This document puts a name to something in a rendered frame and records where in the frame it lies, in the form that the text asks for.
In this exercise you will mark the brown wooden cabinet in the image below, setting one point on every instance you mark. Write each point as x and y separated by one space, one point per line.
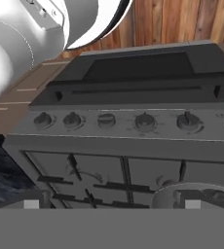
26 87

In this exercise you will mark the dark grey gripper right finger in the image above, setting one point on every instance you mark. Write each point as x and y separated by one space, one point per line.
193 204

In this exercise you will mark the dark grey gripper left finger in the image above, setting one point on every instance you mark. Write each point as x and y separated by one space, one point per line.
31 204

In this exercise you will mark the pale grey round pot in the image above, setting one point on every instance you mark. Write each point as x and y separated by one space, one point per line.
162 196

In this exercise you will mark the grey stove knob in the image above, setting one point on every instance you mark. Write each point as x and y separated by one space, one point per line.
188 121
106 120
145 122
43 120
72 120

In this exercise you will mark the grey stove range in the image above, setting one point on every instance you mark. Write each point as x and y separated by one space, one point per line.
127 146

